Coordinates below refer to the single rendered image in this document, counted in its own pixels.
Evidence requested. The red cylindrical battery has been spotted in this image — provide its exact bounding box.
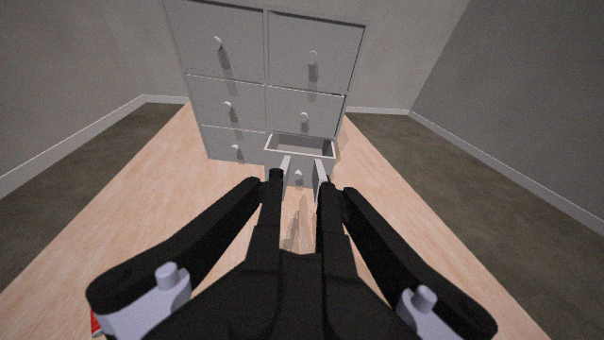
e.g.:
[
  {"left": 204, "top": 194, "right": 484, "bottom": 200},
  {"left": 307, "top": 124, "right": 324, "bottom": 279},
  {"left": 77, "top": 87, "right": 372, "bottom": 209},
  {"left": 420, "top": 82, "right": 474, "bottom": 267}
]
[{"left": 91, "top": 309, "right": 103, "bottom": 338}]

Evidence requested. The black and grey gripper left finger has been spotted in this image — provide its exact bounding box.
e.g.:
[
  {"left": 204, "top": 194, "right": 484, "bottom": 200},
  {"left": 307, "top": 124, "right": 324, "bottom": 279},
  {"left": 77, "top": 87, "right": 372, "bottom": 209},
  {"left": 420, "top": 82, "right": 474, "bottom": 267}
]
[{"left": 85, "top": 155, "right": 291, "bottom": 340}]

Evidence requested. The grey chest of drawers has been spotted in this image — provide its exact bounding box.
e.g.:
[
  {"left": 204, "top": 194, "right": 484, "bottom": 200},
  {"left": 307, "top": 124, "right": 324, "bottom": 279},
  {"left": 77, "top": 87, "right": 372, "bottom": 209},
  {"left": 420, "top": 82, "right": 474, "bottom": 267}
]
[{"left": 158, "top": 0, "right": 372, "bottom": 165}]

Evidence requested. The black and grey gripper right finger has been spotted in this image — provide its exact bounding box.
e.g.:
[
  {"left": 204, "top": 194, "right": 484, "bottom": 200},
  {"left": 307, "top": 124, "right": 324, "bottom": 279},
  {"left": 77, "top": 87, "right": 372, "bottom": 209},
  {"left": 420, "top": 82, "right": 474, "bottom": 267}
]
[{"left": 311, "top": 159, "right": 498, "bottom": 340}]

